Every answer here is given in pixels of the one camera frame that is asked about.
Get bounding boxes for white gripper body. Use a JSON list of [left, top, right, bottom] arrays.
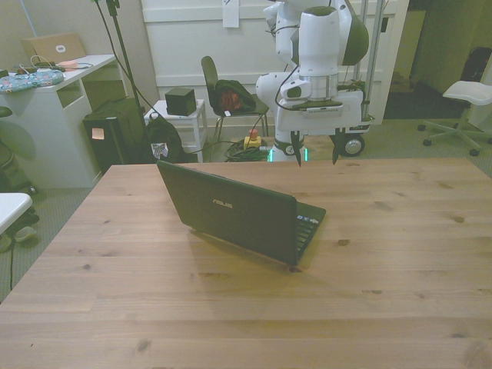
[[274, 89, 365, 136]]

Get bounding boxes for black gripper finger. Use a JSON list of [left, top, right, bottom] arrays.
[[331, 128, 347, 166], [290, 130, 305, 168]]

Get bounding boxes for black Asus laptop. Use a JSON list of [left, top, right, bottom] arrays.
[[156, 160, 327, 268]]

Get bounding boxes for yellow emergency stop button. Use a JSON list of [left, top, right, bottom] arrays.
[[243, 129, 264, 151]]

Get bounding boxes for dark clothes bundle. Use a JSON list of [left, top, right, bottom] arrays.
[[213, 78, 258, 116]]

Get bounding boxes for brown cardboard box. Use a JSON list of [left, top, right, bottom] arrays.
[[389, 70, 415, 94]]

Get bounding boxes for small white side table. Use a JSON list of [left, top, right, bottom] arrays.
[[143, 98, 209, 163]]

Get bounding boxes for black chair with metal legs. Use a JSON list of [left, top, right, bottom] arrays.
[[200, 55, 271, 144]]

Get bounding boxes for black cube box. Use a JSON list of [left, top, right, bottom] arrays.
[[165, 87, 198, 118]]

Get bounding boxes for black backpack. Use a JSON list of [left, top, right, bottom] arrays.
[[145, 111, 186, 164]]

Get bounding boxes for white swivel office chair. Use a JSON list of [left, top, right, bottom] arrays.
[[417, 80, 492, 157]]

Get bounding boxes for white paper sheet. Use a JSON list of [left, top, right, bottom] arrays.
[[221, 0, 241, 29]]

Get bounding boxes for black office chair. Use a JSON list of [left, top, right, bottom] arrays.
[[458, 46, 492, 83]]

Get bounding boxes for black tripod stand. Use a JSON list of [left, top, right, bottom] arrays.
[[105, 0, 151, 165]]

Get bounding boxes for black computer tower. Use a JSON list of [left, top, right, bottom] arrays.
[[81, 100, 149, 175]]

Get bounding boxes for white desk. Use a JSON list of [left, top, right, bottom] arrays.
[[0, 53, 128, 190]]

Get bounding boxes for cardboard box with sticker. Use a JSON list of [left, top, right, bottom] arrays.
[[19, 32, 87, 67]]

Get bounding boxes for floral patterned cushion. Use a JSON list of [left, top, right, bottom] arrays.
[[0, 69, 65, 95]]

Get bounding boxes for white rounded table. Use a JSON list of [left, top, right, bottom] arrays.
[[0, 191, 34, 236]]

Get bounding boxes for wheeled robot cart frame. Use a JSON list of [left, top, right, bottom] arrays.
[[343, 0, 387, 158]]

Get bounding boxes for green coiled cable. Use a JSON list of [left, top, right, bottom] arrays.
[[224, 139, 272, 163]]

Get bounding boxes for black hanging cable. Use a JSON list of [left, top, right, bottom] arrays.
[[91, 0, 204, 155]]

